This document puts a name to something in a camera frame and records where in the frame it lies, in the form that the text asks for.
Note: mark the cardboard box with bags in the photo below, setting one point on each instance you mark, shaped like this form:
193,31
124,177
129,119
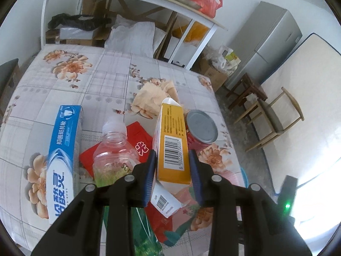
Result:
213,76

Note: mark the beige tissue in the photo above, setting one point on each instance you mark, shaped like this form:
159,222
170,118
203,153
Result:
151,96

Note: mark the grey refrigerator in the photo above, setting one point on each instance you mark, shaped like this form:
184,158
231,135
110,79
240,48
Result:
263,37

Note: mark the red plastic bag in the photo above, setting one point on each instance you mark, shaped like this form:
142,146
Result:
206,1

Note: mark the brown cardboard box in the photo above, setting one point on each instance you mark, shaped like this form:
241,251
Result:
93,5

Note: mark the dark wooden stool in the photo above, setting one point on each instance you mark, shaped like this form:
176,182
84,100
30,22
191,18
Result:
253,85

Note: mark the wooden chair with grey cushion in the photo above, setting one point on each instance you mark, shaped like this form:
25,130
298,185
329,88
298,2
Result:
274,114

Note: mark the green plastic bottle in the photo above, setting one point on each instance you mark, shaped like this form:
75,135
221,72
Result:
114,154

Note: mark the blue plastic basket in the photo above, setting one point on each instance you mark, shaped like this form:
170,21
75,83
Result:
243,176

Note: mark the wooden chair with dark cushion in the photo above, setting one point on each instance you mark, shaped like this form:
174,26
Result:
8,74

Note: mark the yellow plastic bag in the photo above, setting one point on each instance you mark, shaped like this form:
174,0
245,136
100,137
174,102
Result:
198,30

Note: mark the metal plate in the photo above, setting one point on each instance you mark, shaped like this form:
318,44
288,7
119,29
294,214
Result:
186,1

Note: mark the red can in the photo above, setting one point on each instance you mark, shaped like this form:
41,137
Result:
201,125

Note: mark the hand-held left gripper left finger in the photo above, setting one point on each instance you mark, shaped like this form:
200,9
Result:
149,176

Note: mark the white storage box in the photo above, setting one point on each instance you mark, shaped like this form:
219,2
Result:
178,50

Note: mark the red and green packet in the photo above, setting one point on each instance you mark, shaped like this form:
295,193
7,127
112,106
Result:
181,218

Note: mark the white mattress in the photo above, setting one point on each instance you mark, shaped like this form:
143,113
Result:
314,98

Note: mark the floral tablecloth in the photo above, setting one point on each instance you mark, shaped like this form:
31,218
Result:
106,72

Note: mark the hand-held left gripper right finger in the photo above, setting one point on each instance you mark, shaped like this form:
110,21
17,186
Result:
195,176

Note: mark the white barcoded packet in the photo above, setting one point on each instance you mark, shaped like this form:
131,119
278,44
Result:
165,200

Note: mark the black cloth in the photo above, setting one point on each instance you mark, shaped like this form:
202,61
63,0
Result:
80,21

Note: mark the white woven sack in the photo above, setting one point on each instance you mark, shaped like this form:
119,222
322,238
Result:
130,37

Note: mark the yellow and white carton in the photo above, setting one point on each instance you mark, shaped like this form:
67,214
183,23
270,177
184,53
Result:
170,138

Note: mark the blue toothpaste box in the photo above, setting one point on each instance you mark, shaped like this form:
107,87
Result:
64,152

